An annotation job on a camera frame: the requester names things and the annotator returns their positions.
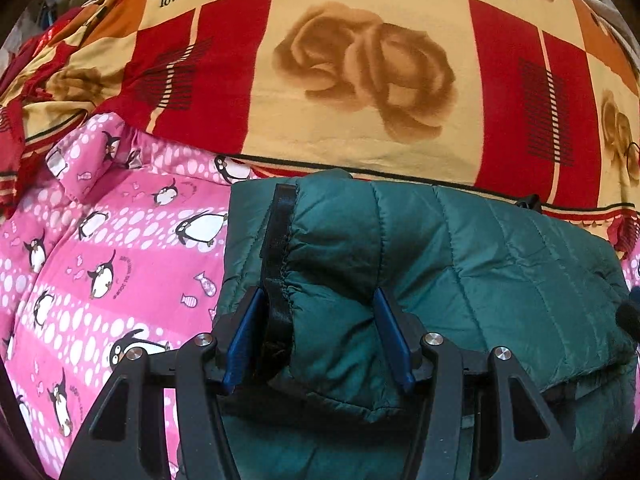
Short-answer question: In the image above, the red rose pattern blanket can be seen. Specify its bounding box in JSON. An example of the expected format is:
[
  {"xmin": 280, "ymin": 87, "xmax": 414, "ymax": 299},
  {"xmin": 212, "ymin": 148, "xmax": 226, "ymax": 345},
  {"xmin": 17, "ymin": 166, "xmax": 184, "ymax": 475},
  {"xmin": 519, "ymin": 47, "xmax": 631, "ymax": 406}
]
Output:
[{"xmin": 1, "ymin": 0, "xmax": 639, "ymax": 256}]

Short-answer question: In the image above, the green quilted puffer jacket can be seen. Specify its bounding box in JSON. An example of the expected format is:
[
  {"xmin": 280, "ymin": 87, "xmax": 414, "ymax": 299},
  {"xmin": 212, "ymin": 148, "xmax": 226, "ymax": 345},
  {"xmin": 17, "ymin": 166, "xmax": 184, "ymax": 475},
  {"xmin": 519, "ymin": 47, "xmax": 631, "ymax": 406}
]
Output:
[{"xmin": 217, "ymin": 170, "xmax": 636, "ymax": 479}]

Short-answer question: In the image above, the pink penguin bedsheet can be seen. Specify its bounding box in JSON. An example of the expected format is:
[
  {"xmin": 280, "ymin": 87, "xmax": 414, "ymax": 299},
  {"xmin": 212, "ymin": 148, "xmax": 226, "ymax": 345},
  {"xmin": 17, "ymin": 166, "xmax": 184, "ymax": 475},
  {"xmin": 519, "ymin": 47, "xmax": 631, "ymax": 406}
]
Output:
[{"xmin": 1, "ymin": 114, "xmax": 253, "ymax": 476}]

